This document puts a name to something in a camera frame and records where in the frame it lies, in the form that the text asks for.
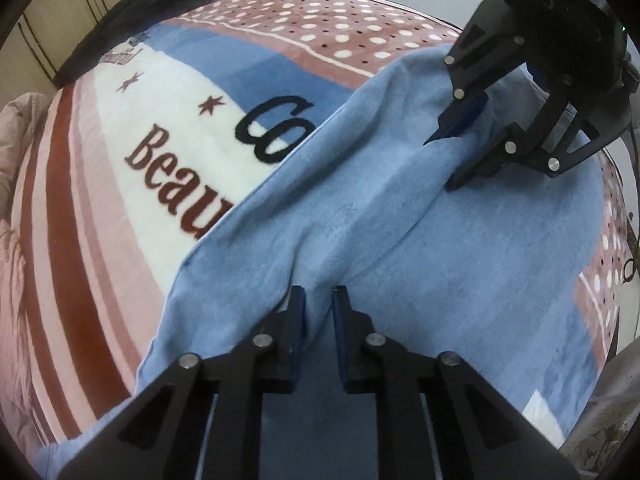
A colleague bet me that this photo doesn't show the light blue denim pants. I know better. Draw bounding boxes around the light blue denim pants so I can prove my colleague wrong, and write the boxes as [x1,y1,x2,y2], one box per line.
[34,41,609,480]

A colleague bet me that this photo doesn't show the black clothing pile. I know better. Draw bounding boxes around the black clothing pile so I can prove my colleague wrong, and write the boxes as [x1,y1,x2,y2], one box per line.
[53,0,213,89]

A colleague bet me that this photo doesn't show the pink crumpled duvet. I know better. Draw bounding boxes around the pink crumpled duvet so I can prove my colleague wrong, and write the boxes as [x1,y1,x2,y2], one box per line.
[1,92,51,462]

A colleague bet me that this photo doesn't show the patterned fleece bed blanket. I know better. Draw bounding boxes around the patterned fleece bed blanket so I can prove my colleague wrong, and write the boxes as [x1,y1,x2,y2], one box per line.
[0,0,629,461]

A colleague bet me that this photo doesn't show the beige wooden wardrobe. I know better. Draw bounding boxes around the beige wooden wardrobe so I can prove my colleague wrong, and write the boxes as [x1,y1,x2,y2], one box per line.
[1,0,120,104]

